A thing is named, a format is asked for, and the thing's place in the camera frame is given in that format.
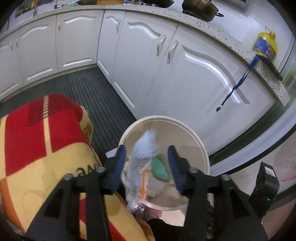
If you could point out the black wok with lid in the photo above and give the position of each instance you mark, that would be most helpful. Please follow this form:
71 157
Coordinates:
159 3

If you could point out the red yellow checkered blanket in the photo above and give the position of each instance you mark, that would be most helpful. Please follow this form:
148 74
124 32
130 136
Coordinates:
41 142

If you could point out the black camera box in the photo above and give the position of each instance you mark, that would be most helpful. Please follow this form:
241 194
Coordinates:
266 188

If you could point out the black flat tablet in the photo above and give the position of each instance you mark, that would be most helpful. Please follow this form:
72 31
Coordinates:
271 66

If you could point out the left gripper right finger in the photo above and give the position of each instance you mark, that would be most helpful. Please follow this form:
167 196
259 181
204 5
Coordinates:
216 205

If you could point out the brass stock pot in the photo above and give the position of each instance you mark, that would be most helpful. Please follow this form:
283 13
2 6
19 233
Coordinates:
202 9

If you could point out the yellow cooking oil bottle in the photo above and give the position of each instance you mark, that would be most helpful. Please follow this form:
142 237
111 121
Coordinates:
265 44

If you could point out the white orange snack bag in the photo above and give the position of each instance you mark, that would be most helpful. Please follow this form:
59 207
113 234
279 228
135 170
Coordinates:
138 170

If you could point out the beige round trash bin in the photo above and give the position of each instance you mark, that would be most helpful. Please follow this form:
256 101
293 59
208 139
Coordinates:
169 131

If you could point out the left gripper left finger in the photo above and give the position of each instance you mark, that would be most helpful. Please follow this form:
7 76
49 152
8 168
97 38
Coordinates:
58 218

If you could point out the green fluffy cloth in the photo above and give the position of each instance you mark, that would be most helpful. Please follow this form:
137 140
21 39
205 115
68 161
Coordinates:
158 170

